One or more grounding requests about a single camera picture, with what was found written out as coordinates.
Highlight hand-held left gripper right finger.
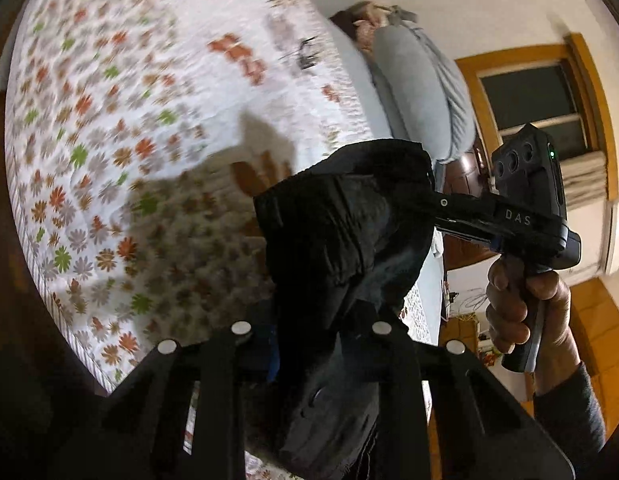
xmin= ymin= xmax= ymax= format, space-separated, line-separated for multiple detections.
xmin=339 ymin=310 xmax=578 ymax=480

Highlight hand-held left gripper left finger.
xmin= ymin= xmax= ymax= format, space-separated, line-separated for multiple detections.
xmin=54 ymin=320 xmax=281 ymax=480

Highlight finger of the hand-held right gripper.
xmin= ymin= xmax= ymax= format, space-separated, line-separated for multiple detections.
xmin=433 ymin=222 xmax=501 ymax=252
xmin=424 ymin=187 xmax=496 ymax=226

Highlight black pants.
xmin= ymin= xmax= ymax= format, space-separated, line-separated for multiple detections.
xmin=252 ymin=140 xmax=437 ymax=480

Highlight person's right forearm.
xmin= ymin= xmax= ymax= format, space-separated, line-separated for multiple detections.
xmin=532 ymin=359 xmax=608 ymax=480

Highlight person's right hand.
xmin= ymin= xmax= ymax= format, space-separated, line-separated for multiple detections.
xmin=485 ymin=259 xmax=573 ymax=391

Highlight dark wooden headboard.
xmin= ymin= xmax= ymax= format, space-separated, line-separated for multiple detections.
xmin=437 ymin=145 xmax=497 ymax=273

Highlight beige curtain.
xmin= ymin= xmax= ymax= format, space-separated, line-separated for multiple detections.
xmin=558 ymin=151 xmax=619 ymax=207

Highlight wooden framed window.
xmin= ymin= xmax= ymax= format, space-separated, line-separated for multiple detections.
xmin=455 ymin=34 xmax=619 ymax=201

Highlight grey pillows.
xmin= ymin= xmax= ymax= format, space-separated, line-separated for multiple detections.
xmin=372 ymin=7 xmax=477 ymax=163

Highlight grey bed sheet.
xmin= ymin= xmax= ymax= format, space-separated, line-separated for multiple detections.
xmin=332 ymin=22 xmax=395 ymax=148

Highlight eyeglasses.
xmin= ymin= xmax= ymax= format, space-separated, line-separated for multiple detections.
xmin=294 ymin=36 xmax=321 ymax=70

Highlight floral quilt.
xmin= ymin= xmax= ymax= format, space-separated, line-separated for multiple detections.
xmin=4 ymin=0 xmax=433 ymax=480

